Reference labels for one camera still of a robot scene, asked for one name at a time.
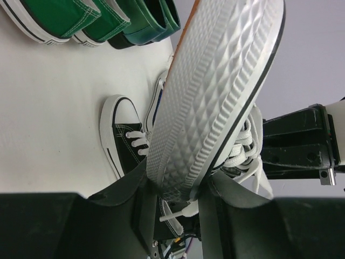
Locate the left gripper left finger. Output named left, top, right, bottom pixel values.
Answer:
left=1, top=161, right=151, bottom=258

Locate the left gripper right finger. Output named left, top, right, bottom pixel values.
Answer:
left=198, top=172, right=344, bottom=258

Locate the black canvas sneaker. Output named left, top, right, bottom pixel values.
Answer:
left=99, top=94, right=149, bottom=180
left=145, top=0, right=286, bottom=224

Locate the green canvas sneaker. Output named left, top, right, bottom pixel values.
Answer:
left=1, top=0, right=101, bottom=45
left=72, top=0, right=130, bottom=47

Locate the green loafer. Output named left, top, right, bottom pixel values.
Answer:
left=108, top=0, right=167, bottom=50
left=152, top=0, right=181, bottom=42

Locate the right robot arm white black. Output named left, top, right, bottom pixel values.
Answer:
left=261, top=100, right=344, bottom=186

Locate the blue canvas sneaker upper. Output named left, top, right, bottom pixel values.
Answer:
left=143, top=70, right=168, bottom=135

